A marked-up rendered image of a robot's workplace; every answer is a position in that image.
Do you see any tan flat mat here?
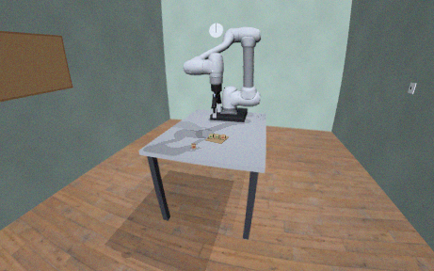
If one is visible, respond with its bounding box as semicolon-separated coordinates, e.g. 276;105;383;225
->
205;134;229;144

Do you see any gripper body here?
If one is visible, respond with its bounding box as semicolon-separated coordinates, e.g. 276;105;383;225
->
211;84;222;95

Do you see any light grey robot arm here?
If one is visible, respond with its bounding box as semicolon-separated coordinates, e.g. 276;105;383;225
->
183;27;261;115

